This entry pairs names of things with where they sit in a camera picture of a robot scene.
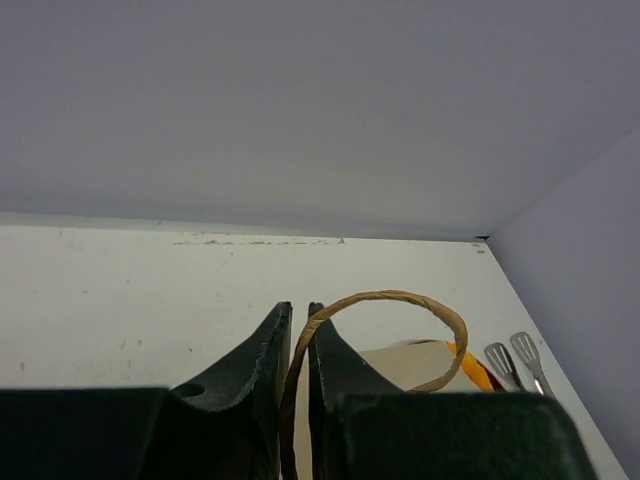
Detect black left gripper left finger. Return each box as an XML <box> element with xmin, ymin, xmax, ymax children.
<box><xmin>1</xmin><ymin>302</ymin><xmax>292</xmax><ymax>479</ymax></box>

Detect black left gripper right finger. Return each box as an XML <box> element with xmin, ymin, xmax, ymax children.
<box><xmin>306</xmin><ymin>321</ymin><xmax>597</xmax><ymax>479</ymax></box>

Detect white paper bag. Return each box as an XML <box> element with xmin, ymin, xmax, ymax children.
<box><xmin>279</xmin><ymin>290</ymin><xmax>468</xmax><ymax>479</ymax></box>

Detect fake twisted glazed bread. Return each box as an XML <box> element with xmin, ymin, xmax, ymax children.
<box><xmin>461</xmin><ymin>351</ymin><xmax>495</xmax><ymax>392</ymax></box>

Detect metal tongs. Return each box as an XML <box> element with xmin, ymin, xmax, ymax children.
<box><xmin>484</xmin><ymin>331</ymin><xmax>555</xmax><ymax>398</ymax></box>

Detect dark red round plate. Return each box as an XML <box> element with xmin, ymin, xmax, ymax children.
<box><xmin>402</xmin><ymin>339</ymin><xmax>505</xmax><ymax>393</ymax></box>

